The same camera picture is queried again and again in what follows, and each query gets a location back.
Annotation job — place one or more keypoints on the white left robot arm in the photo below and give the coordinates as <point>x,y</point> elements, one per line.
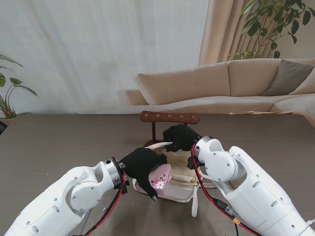
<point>69,196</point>

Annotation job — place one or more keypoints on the pink floral gift box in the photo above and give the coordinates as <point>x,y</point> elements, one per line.
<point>161,179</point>

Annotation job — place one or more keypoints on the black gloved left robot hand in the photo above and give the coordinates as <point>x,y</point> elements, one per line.
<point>140,164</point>

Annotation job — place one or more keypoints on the beige curtain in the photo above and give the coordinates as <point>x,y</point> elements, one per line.
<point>221,29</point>

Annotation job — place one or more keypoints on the tall green leafy plant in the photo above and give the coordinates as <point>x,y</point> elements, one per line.
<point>253,24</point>

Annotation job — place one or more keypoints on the beige sofa cushion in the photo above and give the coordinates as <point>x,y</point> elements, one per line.
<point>306,84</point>

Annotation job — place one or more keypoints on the broad-leaf green potted plant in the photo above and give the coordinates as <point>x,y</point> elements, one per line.
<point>17,82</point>

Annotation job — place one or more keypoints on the white sheer curtain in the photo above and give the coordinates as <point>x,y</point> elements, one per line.
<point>73,49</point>

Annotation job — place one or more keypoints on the dark flat object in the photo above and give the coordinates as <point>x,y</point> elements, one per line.
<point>2,127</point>

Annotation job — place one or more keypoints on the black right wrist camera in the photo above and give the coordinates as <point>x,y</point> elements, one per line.
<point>191,163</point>

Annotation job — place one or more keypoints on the grey sofa cushion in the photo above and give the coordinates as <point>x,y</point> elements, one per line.
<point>288,76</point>

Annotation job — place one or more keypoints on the brown wooden jewelry stand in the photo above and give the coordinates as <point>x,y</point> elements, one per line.
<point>169,116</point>

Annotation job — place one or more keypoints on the white zippered pouch bag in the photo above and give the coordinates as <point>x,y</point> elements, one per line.
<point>182,172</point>

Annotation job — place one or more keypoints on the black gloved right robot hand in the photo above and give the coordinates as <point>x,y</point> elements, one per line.
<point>183,137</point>

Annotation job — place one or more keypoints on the beige sofa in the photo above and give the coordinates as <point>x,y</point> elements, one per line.
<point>187,83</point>

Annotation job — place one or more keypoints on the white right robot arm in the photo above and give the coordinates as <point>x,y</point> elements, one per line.
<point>246,182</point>

